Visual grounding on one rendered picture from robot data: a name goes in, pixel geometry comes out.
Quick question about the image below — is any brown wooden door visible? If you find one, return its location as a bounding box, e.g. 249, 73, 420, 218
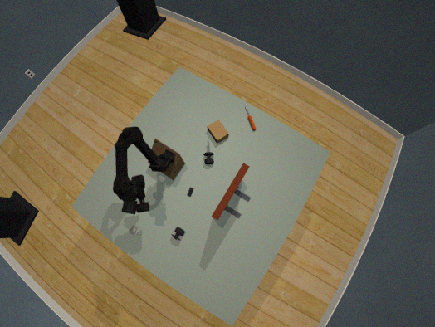
212, 164, 249, 220

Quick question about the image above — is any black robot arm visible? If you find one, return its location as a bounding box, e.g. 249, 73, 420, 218
113, 127, 175, 214

